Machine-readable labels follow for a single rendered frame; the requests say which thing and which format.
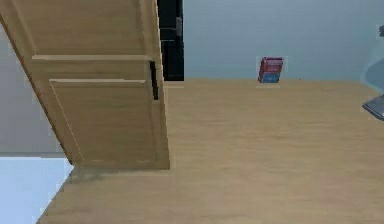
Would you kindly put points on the light wooden room door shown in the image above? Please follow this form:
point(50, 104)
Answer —
point(100, 110)

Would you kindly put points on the black cabinet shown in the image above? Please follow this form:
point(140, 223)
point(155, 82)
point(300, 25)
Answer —
point(170, 40)

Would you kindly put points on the red and blue box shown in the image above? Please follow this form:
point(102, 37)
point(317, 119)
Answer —
point(270, 70)

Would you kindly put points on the grey flat object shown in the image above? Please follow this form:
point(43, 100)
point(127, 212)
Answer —
point(376, 106)

